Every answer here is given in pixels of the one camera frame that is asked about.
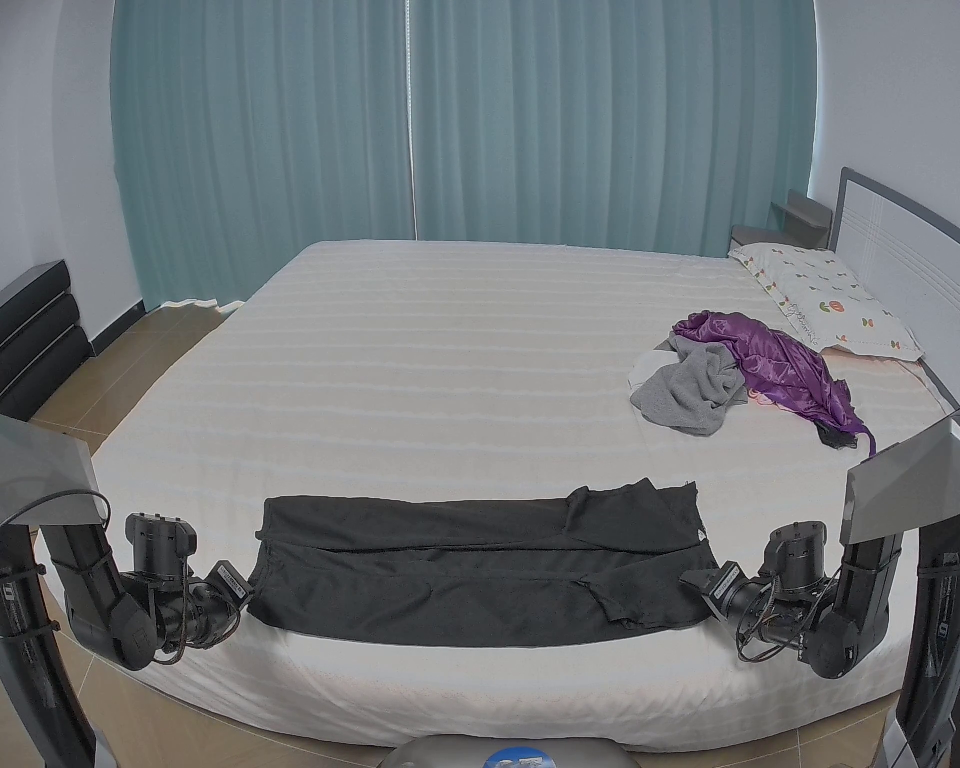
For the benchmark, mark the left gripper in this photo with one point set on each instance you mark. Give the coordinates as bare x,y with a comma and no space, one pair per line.
214,607

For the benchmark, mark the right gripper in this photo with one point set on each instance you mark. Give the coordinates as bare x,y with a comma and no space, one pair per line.
742,604

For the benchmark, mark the black T-shirt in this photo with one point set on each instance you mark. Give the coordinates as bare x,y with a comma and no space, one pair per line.
450,585

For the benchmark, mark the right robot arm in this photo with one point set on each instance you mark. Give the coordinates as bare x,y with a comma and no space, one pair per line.
862,570

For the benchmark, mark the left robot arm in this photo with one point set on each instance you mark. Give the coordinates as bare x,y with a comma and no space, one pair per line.
82,585

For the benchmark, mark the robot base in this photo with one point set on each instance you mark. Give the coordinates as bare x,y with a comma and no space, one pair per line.
450,754

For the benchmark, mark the bed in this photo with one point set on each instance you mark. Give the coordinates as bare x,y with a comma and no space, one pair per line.
450,375

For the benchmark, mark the grey garment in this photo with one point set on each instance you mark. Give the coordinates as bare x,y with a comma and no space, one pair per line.
690,397

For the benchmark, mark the pink garment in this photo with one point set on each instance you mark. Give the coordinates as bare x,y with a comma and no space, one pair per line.
763,400

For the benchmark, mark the white garment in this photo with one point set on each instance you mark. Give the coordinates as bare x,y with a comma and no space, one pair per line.
649,367

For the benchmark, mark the purple satin garment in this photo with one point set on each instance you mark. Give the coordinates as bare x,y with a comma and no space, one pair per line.
780,360

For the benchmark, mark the white printed pillow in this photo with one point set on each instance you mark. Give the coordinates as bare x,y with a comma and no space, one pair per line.
825,292

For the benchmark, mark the black chest of drawers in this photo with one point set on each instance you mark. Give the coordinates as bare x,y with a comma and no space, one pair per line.
37,337

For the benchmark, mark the grey bedside table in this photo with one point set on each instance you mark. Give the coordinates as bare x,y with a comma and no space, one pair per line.
787,221

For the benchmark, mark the blue-green curtain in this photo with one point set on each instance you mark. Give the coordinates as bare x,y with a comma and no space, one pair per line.
600,127
262,150

